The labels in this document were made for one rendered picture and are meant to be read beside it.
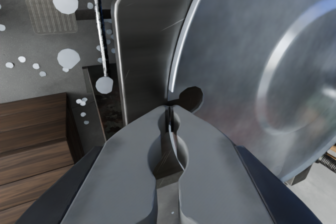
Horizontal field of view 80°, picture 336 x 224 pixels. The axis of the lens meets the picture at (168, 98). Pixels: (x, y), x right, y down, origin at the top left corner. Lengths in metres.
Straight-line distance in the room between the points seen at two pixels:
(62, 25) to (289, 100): 0.66
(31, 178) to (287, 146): 0.67
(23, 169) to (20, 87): 0.37
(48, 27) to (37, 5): 0.06
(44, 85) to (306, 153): 0.89
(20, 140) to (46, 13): 0.38
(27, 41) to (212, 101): 0.83
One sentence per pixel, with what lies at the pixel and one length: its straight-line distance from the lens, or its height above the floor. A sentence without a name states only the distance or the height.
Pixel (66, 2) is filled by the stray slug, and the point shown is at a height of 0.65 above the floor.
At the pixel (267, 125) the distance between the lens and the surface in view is 0.21.
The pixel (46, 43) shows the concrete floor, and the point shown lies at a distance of 0.91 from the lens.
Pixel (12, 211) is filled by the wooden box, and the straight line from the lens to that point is 0.85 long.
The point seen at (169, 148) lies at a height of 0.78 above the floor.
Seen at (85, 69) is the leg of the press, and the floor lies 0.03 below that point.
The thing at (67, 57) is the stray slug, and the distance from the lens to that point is 0.25.
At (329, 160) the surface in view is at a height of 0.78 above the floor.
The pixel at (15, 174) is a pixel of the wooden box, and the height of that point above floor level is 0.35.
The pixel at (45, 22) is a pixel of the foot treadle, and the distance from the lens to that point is 0.74.
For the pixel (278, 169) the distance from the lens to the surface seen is 0.29.
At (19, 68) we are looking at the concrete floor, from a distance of 0.95.
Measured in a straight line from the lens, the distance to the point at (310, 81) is 0.22.
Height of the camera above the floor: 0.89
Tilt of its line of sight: 54 degrees down
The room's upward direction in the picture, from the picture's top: 137 degrees clockwise
